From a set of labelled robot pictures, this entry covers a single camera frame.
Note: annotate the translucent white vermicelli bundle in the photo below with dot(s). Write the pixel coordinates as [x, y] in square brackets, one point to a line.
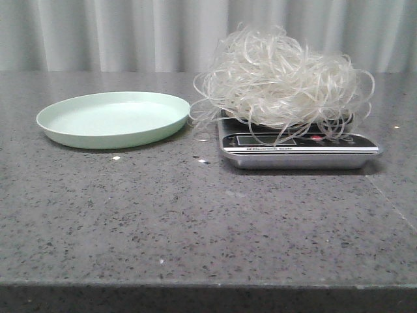
[265, 78]

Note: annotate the silver black kitchen scale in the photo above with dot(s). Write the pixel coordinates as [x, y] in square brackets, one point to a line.
[312, 151]

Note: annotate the light green plastic plate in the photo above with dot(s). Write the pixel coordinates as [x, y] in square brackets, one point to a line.
[113, 120]

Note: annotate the white pleated curtain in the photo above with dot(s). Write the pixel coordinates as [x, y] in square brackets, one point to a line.
[180, 36]

